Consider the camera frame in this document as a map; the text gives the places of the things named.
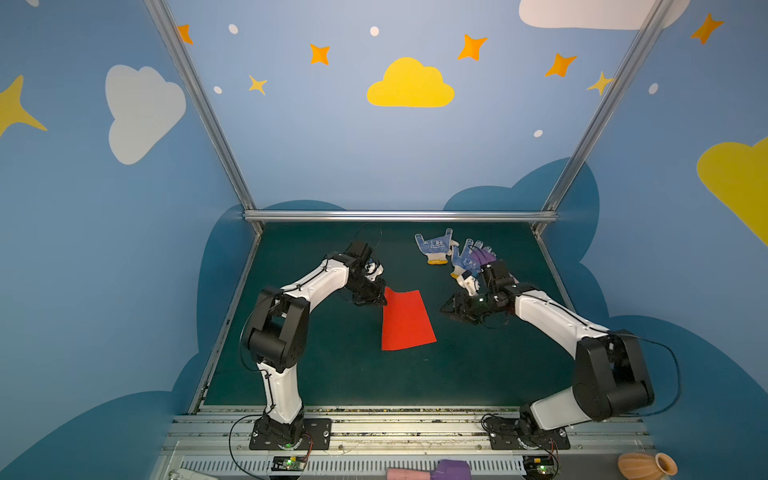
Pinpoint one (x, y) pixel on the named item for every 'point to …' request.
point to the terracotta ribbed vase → (647, 466)
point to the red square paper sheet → (406, 321)
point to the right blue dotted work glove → (465, 262)
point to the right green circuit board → (539, 466)
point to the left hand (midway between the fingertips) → (388, 302)
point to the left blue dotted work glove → (436, 249)
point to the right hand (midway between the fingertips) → (447, 310)
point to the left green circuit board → (288, 463)
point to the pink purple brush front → (443, 470)
